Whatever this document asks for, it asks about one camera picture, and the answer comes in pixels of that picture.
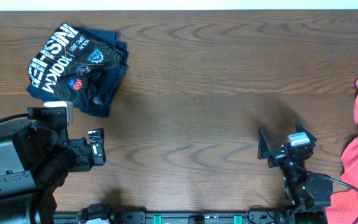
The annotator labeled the left black cable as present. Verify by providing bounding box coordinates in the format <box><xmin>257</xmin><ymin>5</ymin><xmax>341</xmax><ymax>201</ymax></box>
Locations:
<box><xmin>0</xmin><ymin>113</ymin><xmax>30</xmax><ymax>131</ymax></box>

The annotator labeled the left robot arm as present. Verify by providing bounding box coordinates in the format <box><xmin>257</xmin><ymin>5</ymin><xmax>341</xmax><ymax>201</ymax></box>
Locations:
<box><xmin>0</xmin><ymin>106</ymin><xmax>106</xmax><ymax>223</ymax></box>

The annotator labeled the right black cable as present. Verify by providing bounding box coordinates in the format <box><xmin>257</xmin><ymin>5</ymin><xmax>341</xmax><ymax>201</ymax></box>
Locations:
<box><xmin>293</xmin><ymin>161</ymin><xmax>358</xmax><ymax>224</ymax></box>

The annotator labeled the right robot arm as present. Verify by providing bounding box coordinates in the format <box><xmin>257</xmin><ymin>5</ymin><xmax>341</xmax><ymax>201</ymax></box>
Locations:
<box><xmin>257</xmin><ymin>121</ymin><xmax>333</xmax><ymax>223</ymax></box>

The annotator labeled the black cable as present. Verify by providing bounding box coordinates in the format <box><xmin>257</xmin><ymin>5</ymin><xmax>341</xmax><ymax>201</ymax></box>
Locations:
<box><xmin>293</xmin><ymin>161</ymin><xmax>358</xmax><ymax>224</ymax></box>
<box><xmin>0</xmin><ymin>113</ymin><xmax>30</xmax><ymax>131</ymax></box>

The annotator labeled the folded navy blue garment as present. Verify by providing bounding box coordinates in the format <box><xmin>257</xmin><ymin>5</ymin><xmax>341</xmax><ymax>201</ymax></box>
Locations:
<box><xmin>26</xmin><ymin>24</ymin><xmax>129</xmax><ymax>118</ymax></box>

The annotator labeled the black mounting rail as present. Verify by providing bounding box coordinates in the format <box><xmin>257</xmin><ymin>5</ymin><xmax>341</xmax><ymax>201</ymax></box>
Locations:
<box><xmin>52</xmin><ymin>203</ymin><xmax>287</xmax><ymax>224</ymax></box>

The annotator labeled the black shirt with orange lines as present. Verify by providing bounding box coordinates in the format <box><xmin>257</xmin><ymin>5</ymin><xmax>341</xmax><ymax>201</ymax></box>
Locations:
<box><xmin>27</xmin><ymin>22</ymin><xmax>124</xmax><ymax>108</ymax></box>

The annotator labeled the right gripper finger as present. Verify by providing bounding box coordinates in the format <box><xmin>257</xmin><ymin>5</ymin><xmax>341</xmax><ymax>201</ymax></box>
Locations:
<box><xmin>257</xmin><ymin>129</ymin><xmax>270</xmax><ymax>160</ymax></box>
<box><xmin>295</xmin><ymin>120</ymin><xmax>316</xmax><ymax>142</ymax></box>

